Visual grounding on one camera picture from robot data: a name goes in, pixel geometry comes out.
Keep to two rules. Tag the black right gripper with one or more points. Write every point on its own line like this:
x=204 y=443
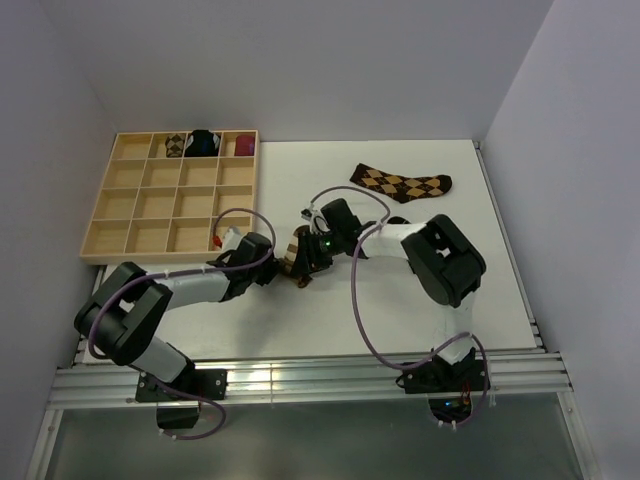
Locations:
x=307 y=257

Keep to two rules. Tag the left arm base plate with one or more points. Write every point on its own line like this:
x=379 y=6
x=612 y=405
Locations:
x=179 y=404

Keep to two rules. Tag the brown argyle sock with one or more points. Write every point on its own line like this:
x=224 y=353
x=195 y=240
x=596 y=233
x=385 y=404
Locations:
x=400 y=188

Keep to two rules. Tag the rolled black blue sock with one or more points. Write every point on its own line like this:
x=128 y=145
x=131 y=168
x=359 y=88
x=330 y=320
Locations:
x=202 y=143

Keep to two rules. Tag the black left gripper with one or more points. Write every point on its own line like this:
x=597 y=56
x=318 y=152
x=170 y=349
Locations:
x=268 y=274

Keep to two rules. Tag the black white striped sock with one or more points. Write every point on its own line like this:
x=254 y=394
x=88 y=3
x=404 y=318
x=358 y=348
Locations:
x=397 y=220

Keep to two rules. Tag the tan brown striped sock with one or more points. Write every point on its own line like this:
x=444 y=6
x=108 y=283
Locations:
x=294 y=264

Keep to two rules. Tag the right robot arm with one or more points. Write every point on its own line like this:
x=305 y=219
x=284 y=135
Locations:
x=446 y=264

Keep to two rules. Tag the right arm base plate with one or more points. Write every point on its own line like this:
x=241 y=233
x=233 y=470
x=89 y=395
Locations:
x=457 y=381

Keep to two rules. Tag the rolled red sock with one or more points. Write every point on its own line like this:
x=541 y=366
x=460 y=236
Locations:
x=245 y=145

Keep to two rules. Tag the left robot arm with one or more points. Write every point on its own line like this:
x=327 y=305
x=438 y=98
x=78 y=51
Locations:
x=122 y=316

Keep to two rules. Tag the aluminium rail frame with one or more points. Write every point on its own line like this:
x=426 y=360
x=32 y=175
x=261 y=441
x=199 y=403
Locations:
x=305 y=399

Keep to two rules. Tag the rolled argyle sock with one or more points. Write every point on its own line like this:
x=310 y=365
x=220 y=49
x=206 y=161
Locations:
x=174 y=145

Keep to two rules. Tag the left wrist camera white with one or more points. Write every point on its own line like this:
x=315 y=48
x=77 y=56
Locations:
x=227 y=240

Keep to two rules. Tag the wooden compartment tray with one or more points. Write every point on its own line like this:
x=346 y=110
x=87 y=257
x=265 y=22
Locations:
x=156 y=210

